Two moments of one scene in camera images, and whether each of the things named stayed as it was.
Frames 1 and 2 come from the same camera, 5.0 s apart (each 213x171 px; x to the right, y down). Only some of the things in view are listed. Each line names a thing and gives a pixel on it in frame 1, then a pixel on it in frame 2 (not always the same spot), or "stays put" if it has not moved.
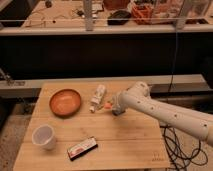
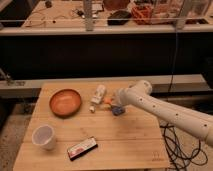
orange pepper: [108, 106] -> [108, 100]
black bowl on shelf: [119, 17] stays put
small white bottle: [96, 99] stays put
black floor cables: [179, 153] stays put
